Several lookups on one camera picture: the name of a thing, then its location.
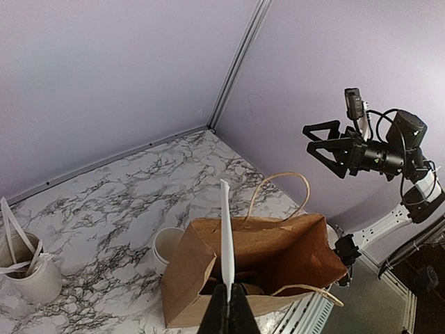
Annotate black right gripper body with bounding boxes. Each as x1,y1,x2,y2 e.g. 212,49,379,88
344,88,428,176

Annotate brown paper bag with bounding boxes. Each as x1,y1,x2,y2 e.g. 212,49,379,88
161,210,348,328

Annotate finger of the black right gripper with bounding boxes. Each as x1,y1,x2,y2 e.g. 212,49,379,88
302,120,341,141
307,138,353,179

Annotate white orange paper cup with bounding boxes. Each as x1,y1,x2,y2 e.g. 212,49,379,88
326,224,339,250

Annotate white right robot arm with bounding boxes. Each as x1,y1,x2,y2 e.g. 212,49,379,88
302,88,444,269

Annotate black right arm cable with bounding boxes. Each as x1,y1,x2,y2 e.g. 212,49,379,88
361,109,407,185

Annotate aluminium front rail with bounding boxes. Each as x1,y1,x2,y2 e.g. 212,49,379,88
273,294,334,334

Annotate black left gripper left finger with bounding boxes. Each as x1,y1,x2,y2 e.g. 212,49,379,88
197,284,229,334

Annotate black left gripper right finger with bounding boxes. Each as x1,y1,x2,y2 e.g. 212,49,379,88
229,283,259,334

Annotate stacked white paper cups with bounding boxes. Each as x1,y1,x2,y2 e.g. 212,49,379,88
152,227,185,276

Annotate white cup with stirrers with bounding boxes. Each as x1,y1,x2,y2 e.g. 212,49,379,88
1,198,63,303

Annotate right aluminium frame post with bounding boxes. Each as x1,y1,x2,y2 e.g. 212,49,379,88
207,0,272,132

